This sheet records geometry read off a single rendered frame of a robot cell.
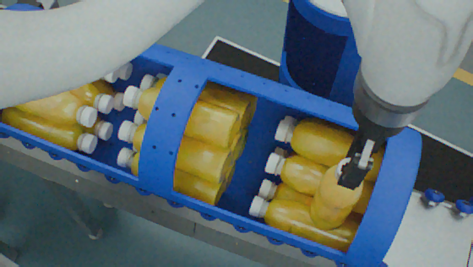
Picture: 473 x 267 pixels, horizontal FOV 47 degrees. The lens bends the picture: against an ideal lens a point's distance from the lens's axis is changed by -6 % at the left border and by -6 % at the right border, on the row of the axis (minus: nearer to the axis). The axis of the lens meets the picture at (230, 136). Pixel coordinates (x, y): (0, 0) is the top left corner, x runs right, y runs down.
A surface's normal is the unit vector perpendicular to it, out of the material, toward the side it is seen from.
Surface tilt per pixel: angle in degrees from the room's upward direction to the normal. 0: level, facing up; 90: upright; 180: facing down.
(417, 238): 0
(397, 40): 79
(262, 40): 0
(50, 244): 0
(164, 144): 39
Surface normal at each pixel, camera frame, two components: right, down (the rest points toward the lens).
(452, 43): 0.31, 0.73
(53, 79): 0.53, 0.62
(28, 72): 0.53, 0.41
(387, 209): -0.18, 0.03
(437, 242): 0.00, -0.44
